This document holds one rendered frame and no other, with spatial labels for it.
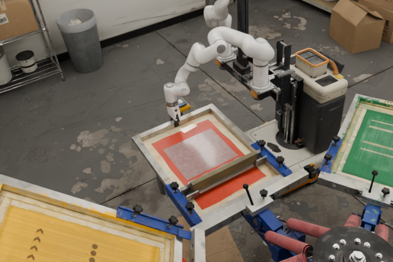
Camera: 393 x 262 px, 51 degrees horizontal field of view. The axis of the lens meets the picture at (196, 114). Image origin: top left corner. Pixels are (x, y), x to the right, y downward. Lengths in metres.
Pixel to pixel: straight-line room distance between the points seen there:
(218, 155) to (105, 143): 1.91
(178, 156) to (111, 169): 1.49
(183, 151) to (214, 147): 0.19
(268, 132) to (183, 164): 1.37
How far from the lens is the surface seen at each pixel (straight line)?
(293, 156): 3.41
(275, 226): 2.00
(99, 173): 3.87
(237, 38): 2.40
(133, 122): 4.32
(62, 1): 5.42
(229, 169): 2.23
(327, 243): 1.65
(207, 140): 2.54
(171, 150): 2.50
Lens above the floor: 2.64
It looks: 38 degrees down
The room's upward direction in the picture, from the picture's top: 6 degrees counter-clockwise
